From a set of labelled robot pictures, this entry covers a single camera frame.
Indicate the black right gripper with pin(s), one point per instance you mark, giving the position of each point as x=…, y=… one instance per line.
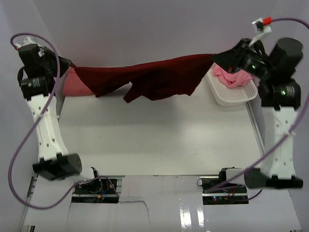
x=231, y=59

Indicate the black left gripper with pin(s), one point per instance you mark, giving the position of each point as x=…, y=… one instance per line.
x=63, y=64

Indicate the dark red t-shirt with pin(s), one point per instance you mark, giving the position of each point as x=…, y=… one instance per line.
x=154, y=80

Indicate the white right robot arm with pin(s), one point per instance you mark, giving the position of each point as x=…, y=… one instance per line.
x=280, y=96

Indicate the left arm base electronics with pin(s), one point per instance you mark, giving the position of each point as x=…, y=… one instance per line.
x=96, y=192

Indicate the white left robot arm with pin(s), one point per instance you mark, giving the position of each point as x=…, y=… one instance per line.
x=37, y=81

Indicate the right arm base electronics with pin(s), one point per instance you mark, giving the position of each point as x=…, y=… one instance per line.
x=229, y=194

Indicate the crumpled pink t-shirt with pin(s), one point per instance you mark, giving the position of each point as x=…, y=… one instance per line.
x=232, y=80

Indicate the folded salmon t-shirt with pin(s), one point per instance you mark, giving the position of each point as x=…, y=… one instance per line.
x=74, y=87

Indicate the white plastic basket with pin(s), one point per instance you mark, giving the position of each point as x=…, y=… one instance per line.
x=228, y=97

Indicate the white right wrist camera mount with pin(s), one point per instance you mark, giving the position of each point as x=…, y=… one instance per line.
x=261, y=28

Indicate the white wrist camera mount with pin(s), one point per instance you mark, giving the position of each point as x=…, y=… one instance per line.
x=261, y=28
x=27, y=40

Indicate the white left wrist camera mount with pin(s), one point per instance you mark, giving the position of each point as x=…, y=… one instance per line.
x=27, y=40

